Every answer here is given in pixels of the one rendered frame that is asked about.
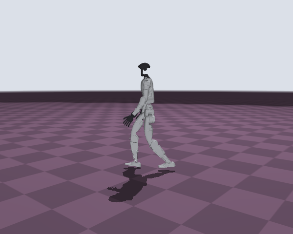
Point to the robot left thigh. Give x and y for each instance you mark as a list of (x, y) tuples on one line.
[(148, 128)]

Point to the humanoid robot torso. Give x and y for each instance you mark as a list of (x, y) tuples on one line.
[(149, 107)]

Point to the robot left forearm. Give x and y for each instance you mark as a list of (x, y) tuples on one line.
[(139, 106)]

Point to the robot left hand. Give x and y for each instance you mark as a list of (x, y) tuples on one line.
[(129, 119)]

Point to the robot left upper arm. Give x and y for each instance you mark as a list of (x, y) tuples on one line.
[(146, 89)]

